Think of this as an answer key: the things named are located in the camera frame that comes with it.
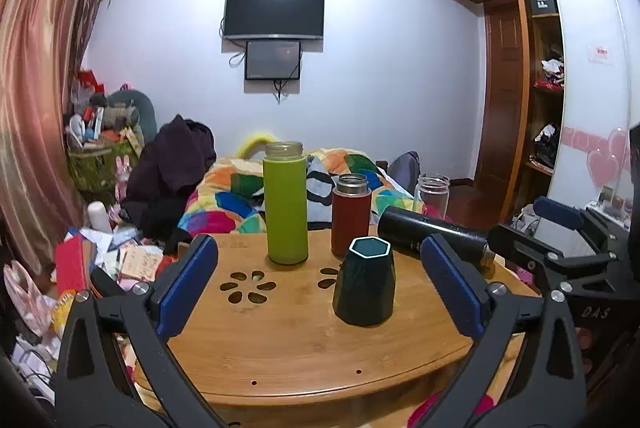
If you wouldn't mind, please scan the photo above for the white plastic bottle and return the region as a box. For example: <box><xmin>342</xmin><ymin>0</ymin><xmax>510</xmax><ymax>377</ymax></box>
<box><xmin>87</xmin><ymin>202</ymin><xmax>112</xmax><ymax>233</ymax></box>

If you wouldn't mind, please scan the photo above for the pink patterned bag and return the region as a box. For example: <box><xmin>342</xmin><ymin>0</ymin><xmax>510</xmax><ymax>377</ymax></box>
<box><xmin>4</xmin><ymin>260</ymin><xmax>56</xmax><ymax>339</ymax></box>

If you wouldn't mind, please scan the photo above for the pink bunny toy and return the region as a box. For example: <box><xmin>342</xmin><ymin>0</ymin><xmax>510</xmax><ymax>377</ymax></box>
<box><xmin>115</xmin><ymin>156</ymin><xmax>132</xmax><ymax>197</ymax></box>

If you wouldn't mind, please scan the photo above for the green tall bottle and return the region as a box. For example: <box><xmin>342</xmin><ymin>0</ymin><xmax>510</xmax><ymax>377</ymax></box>
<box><xmin>263</xmin><ymin>141</ymin><xmax>309</xmax><ymax>265</ymax></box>

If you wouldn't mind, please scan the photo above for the brown wooden door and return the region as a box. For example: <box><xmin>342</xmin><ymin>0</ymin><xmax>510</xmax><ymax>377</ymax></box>
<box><xmin>474</xmin><ymin>2</ymin><xmax>527</xmax><ymax>219</ymax></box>

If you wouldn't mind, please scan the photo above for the clear glass bottle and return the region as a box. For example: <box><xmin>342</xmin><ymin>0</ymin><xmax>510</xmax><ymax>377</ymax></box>
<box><xmin>413</xmin><ymin>174</ymin><xmax>451</xmax><ymax>221</ymax></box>

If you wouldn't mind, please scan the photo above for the red flat box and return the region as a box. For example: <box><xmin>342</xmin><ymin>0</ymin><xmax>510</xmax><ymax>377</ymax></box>
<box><xmin>55</xmin><ymin>238</ymin><xmax>98</xmax><ymax>297</ymax></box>

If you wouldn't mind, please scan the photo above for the black thermos bottle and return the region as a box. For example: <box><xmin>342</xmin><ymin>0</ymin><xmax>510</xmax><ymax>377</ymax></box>
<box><xmin>377</xmin><ymin>206</ymin><xmax>496</xmax><ymax>269</ymax></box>

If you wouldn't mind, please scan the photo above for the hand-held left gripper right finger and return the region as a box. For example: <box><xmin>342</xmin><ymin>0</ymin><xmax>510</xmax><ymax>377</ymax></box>
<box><xmin>420</xmin><ymin>234</ymin><xmax>587</xmax><ymax>428</ymax></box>

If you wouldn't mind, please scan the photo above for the green storage basket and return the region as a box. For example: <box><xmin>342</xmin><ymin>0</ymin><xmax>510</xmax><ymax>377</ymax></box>
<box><xmin>66</xmin><ymin>140</ymin><xmax>143</xmax><ymax>195</ymax></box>

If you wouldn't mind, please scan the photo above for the round bamboo table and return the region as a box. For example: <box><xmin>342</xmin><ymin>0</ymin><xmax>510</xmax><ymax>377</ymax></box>
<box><xmin>135</xmin><ymin>233</ymin><xmax>543</xmax><ymax>409</ymax></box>

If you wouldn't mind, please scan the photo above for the wooden wardrobe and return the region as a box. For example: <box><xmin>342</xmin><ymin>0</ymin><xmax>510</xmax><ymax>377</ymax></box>
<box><xmin>427</xmin><ymin>0</ymin><xmax>640</xmax><ymax>229</ymax></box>

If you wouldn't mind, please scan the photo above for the grey cloth bag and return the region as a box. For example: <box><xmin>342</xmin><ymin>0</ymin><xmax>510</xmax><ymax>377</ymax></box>
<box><xmin>387</xmin><ymin>151</ymin><xmax>421</xmax><ymax>189</ymax></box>

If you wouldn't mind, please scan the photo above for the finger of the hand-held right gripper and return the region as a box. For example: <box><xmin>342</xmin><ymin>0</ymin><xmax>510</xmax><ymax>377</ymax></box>
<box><xmin>533</xmin><ymin>196</ymin><xmax>632</xmax><ymax>281</ymax></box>
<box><xmin>488</xmin><ymin>224</ymin><xmax>621</xmax><ymax>296</ymax></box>

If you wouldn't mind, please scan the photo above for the beige paper note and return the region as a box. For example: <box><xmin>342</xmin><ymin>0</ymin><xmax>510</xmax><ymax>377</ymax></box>
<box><xmin>120</xmin><ymin>245</ymin><xmax>164</xmax><ymax>281</ymax></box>

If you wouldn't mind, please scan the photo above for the dark green hexagonal cup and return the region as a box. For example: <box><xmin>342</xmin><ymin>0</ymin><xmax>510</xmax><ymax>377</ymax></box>
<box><xmin>332</xmin><ymin>237</ymin><xmax>396</xmax><ymax>325</ymax></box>

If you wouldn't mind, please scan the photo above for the small black wall monitor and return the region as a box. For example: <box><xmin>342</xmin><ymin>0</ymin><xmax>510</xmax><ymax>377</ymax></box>
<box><xmin>244</xmin><ymin>40</ymin><xmax>302</xmax><ymax>81</ymax></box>

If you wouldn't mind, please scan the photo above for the dark clothes pile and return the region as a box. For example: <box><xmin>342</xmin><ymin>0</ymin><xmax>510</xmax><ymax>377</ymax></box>
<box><xmin>121</xmin><ymin>114</ymin><xmax>217</xmax><ymax>253</ymax></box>

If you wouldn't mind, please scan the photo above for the colourful patchwork quilt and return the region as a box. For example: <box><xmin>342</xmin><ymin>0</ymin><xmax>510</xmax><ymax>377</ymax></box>
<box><xmin>177</xmin><ymin>149</ymin><xmax>451</xmax><ymax>239</ymax></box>

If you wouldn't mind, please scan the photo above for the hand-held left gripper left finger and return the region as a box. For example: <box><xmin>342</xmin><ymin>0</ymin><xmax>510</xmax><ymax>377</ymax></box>
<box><xmin>54</xmin><ymin>234</ymin><xmax>231</xmax><ymax>428</ymax></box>

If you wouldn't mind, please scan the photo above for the yellow curved cushion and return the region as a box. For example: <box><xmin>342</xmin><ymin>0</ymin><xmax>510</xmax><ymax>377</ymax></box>
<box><xmin>236</xmin><ymin>132</ymin><xmax>278</xmax><ymax>159</ymax></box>

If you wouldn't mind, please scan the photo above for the red thermos cup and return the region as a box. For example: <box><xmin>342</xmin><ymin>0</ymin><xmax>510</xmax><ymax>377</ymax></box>
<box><xmin>330</xmin><ymin>174</ymin><xmax>372</xmax><ymax>257</ymax></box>

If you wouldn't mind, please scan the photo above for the pink striped curtain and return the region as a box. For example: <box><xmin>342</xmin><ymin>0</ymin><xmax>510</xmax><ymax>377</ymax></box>
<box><xmin>0</xmin><ymin>0</ymin><xmax>118</xmax><ymax>281</ymax></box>

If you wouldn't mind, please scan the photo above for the grey green pillow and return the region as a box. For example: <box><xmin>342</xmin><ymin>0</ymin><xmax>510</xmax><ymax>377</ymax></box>
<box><xmin>107</xmin><ymin>88</ymin><xmax>157</xmax><ymax>143</ymax></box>

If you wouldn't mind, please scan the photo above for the black wall television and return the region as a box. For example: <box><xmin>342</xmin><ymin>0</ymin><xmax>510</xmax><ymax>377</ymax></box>
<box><xmin>222</xmin><ymin>0</ymin><xmax>325</xmax><ymax>41</ymax></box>

